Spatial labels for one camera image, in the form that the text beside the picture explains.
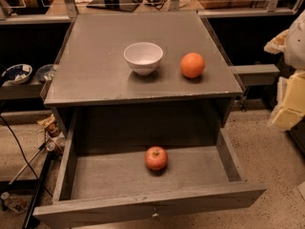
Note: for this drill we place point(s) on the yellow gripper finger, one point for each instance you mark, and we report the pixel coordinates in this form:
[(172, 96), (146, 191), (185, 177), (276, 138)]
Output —
[(290, 107)]

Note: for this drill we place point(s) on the red apple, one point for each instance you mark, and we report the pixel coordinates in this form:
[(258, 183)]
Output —
[(156, 158)]

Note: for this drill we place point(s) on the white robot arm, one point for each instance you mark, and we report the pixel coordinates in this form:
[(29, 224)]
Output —
[(291, 43)]

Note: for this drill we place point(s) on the open grey top drawer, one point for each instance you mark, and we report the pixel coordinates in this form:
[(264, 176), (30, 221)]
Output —
[(103, 178)]

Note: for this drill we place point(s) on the grey side shelf right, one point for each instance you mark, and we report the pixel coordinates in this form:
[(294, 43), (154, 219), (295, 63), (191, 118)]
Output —
[(255, 75)]

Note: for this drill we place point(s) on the orange fruit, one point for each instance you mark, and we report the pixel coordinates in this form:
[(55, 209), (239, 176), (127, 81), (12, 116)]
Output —
[(192, 65)]

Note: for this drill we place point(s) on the white bowl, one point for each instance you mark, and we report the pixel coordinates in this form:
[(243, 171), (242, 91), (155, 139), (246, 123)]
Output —
[(143, 57)]

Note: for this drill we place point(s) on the grey wooden cabinet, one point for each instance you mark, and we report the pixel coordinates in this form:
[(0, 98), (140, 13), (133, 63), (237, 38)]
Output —
[(94, 76)]

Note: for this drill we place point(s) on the black monitor stand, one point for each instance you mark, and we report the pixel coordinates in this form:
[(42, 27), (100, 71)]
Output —
[(116, 5)]

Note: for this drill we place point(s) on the snack bag on floor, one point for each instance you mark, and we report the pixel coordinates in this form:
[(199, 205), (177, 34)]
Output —
[(50, 125)]

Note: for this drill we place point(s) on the small dark bowl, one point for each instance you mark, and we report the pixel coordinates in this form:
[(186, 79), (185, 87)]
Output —
[(45, 73)]

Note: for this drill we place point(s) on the blue patterned bowl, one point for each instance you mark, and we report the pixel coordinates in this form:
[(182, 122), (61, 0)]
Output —
[(16, 74)]

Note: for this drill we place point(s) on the plastic bottle on floor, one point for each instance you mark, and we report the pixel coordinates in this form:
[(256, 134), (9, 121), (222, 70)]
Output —
[(14, 202)]

